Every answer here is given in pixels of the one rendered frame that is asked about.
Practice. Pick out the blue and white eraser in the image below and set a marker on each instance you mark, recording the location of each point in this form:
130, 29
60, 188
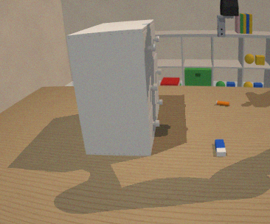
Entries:
220, 147

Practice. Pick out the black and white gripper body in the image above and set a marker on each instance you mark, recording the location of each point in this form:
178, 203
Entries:
229, 8

